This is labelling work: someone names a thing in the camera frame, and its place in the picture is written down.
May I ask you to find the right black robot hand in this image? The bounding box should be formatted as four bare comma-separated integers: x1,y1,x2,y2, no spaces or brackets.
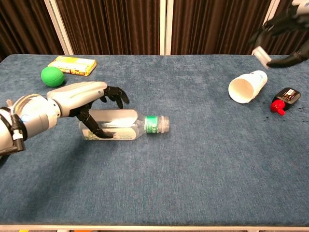
248,0,309,69

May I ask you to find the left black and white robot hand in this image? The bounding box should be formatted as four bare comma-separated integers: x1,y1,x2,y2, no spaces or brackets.
46,81,130,140

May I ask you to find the white ribbed bottle cap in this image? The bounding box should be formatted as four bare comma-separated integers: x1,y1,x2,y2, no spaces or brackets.
252,46,271,70

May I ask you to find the clear plastic tea bottle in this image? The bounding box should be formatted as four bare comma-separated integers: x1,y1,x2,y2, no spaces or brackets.
78,109,170,143

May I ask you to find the black pouch with red cap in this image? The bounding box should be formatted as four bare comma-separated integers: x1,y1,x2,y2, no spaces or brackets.
270,87,302,116

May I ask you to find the dark brown curtain panel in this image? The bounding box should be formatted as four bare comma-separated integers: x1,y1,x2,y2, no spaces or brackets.
170,0,273,56
55,0,161,56
0,0,65,61
258,0,309,58

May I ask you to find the green rubber ball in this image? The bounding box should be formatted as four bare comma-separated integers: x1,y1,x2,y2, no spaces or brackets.
41,66,65,88

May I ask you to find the yellow cardboard box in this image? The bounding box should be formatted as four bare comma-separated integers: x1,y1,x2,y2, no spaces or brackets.
47,56,98,77

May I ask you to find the white paper cup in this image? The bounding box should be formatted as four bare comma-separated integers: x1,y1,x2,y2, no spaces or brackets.
228,70,268,104

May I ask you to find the blue fabric table cover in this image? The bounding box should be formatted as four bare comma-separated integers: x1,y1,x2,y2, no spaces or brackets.
0,54,309,227

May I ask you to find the white screen frame post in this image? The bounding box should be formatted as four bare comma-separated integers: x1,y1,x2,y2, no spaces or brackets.
43,0,74,56
251,0,281,56
159,0,174,56

